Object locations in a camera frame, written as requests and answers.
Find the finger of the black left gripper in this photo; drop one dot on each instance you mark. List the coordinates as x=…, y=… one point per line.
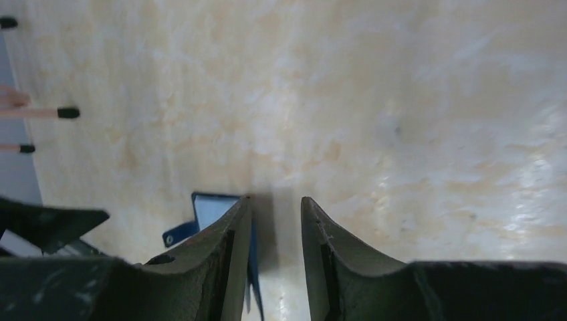
x=48, y=228

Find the pink music stand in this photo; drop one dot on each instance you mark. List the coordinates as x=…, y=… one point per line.
x=14, y=103

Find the blue leather card holder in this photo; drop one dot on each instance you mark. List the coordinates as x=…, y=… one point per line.
x=209, y=208

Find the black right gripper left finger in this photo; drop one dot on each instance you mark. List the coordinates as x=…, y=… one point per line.
x=204, y=278

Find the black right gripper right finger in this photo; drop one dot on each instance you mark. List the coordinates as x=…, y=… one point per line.
x=349, y=280

